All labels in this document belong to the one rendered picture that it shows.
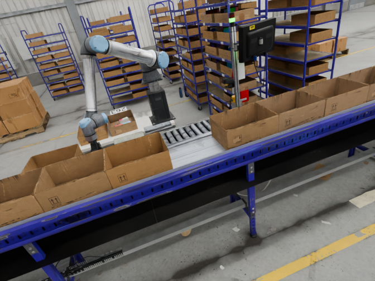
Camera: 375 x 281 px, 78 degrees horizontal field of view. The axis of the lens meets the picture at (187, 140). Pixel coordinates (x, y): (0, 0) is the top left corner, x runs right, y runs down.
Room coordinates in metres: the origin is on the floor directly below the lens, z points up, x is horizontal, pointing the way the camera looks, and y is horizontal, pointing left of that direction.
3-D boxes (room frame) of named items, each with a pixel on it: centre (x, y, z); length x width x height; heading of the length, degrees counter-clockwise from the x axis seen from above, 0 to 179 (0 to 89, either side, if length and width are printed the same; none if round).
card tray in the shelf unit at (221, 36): (2.99, -0.81, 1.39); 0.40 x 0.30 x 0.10; 12
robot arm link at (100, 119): (1.78, 0.67, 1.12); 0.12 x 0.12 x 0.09; 44
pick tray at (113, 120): (2.41, 0.67, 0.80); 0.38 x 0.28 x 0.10; 14
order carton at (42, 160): (1.67, 1.11, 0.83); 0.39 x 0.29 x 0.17; 100
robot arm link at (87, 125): (1.69, 0.74, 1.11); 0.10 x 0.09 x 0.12; 134
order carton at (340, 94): (1.66, -1.18, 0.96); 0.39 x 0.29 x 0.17; 102
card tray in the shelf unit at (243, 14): (2.99, -0.81, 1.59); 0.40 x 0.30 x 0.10; 13
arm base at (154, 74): (2.43, 0.24, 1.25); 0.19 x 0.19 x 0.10
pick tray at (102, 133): (2.34, 0.98, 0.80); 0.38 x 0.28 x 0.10; 14
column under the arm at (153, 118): (2.42, 0.23, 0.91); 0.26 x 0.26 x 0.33; 12
